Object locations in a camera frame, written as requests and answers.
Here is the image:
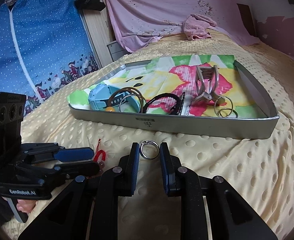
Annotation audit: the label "crumpled pink towel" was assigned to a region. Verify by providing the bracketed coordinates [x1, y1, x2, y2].
[182, 14, 217, 41]

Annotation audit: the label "silver metal ring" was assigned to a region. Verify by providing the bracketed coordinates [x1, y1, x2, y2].
[139, 140, 160, 160]

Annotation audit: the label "silver metal hair claw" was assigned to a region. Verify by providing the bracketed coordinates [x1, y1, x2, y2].
[192, 65, 225, 105]

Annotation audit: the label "brown hair tie orange bead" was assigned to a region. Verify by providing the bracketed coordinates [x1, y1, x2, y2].
[107, 87, 145, 113]

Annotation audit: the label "yellow dotted bed blanket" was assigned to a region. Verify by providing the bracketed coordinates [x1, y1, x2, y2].
[21, 32, 294, 239]

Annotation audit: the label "light blue smart watch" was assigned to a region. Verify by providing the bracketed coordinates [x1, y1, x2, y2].
[88, 83, 135, 111]

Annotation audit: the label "red string bracelet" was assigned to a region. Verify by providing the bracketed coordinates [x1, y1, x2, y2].
[93, 138, 108, 164]

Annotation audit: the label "grey drawer cabinet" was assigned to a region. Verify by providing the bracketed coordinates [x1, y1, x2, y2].
[107, 41, 130, 61]

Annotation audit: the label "thin silver hoop rings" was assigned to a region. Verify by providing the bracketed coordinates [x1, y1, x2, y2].
[213, 95, 239, 119]

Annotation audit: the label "black hanging bag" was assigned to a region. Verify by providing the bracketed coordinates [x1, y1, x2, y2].
[74, 0, 106, 11]

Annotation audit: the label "black braided bracelet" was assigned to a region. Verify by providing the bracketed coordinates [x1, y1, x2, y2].
[142, 91, 186, 116]

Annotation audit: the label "blue fabric wardrobe cover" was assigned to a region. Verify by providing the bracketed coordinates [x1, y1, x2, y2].
[0, 0, 99, 114]

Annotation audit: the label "beige wooden wardrobe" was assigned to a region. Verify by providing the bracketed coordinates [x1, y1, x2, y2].
[80, 8, 116, 68]

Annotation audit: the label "grey metal tray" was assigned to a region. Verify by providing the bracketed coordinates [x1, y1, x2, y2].
[69, 61, 279, 139]

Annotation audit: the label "pink hanging sheet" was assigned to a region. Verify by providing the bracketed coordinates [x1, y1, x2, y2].
[106, 0, 259, 53]

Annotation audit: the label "person's left hand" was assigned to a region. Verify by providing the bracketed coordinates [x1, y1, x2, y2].
[16, 199, 38, 213]

